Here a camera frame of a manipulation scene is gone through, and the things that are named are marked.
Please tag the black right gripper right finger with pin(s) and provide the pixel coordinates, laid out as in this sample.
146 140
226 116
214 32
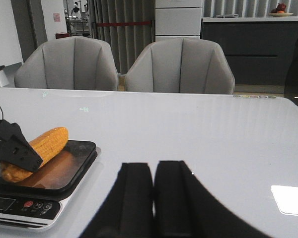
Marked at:
184 208

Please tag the left grey armchair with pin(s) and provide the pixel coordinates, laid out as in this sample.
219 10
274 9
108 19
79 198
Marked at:
75 63

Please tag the white drawer cabinet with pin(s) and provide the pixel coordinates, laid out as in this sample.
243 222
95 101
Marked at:
178 18

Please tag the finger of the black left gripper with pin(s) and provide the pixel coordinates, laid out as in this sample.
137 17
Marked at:
15 149

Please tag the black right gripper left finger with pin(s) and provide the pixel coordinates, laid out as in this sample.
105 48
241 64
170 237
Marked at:
127 210

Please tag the right grey armchair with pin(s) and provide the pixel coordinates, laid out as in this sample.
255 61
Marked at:
181 65

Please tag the dark glossy side furniture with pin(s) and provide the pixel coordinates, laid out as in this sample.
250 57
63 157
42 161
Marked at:
296 69

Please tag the red barrier belt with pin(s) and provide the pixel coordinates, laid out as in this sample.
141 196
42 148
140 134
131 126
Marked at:
118 24

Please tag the black silver kitchen scale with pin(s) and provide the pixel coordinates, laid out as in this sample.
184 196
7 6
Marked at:
36 203

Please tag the dark grey sideboard counter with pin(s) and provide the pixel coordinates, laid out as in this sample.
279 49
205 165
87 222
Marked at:
259 50

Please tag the orange corn cob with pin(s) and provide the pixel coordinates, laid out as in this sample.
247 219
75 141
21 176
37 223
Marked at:
47 146

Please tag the grey armchair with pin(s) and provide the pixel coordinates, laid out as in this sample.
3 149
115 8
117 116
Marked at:
181 65
75 63

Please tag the fruit bowl on counter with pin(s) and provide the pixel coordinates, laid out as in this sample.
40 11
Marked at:
280 11

